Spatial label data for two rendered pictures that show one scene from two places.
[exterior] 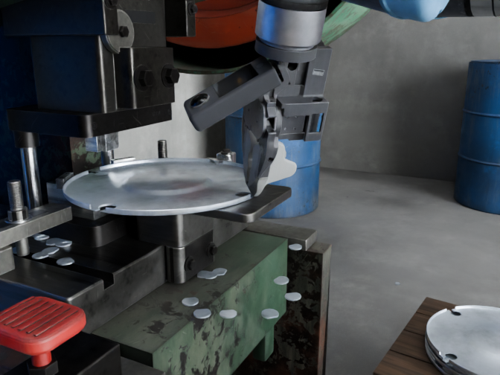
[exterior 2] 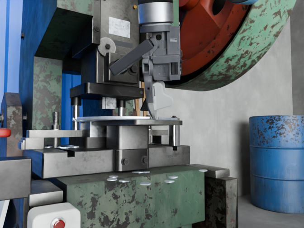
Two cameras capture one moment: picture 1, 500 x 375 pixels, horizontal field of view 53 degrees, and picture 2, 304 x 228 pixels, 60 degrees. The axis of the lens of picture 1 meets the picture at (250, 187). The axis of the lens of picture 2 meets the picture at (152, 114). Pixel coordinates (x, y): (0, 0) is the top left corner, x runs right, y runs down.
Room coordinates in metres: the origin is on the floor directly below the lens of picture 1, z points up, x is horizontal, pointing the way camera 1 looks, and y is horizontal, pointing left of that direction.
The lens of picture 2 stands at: (0.10, -0.31, 0.76)
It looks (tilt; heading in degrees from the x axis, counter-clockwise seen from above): 3 degrees up; 29
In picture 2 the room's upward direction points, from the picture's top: straight up
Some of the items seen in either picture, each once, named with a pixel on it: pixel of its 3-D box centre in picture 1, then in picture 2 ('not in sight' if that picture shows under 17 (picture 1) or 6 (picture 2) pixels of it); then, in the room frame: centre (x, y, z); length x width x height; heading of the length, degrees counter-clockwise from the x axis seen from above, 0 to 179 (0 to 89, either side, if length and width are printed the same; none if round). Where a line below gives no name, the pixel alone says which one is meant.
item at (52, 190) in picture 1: (105, 188); (107, 129); (0.77, 0.23, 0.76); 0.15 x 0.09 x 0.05; 153
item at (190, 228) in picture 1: (196, 228); (134, 144); (0.70, 0.08, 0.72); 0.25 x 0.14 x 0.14; 63
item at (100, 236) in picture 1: (103, 209); (106, 140); (0.78, 0.24, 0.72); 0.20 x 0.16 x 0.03; 153
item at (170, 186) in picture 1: (167, 181); (125, 120); (0.72, 0.12, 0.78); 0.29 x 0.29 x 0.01
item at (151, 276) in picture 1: (107, 236); (106, 154); (0.78, 0.23, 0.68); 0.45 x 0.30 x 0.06; 153
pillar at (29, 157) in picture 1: (30, 165); (75, 114); (0.73, 0.33, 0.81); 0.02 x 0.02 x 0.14
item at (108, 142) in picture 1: (103, 137); (108, 103); (0.77, 0.23, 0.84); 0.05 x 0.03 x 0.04; 153
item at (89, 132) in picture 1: (95, 122); (106, 97); (0.78, 0.24, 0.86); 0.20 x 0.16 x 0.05; 153
